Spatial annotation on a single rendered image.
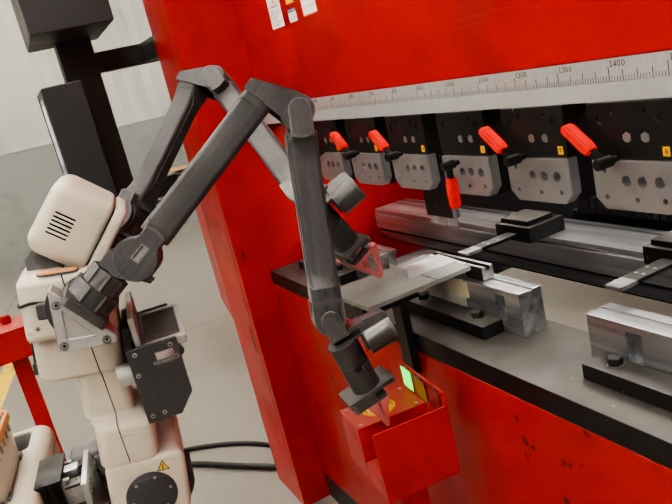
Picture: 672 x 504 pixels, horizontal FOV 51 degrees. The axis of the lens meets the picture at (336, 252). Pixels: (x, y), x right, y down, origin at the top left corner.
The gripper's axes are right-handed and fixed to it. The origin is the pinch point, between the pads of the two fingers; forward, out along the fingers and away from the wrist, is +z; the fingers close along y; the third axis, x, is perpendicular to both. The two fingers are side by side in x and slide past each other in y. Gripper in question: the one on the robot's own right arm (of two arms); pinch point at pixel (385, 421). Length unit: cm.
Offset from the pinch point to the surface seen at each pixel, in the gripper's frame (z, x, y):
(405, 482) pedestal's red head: 10.6, -4.8, -3.3
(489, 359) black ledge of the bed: -1.8, -6.1, 22.6
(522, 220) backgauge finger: -10, 20, 55
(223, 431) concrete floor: 73, 184, -36
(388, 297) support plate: -16.7, 11.0, 15.0
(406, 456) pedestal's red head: 6.0, -4.8, -0.7
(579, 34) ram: -54, -29, 48
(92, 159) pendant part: -64, 113, -21
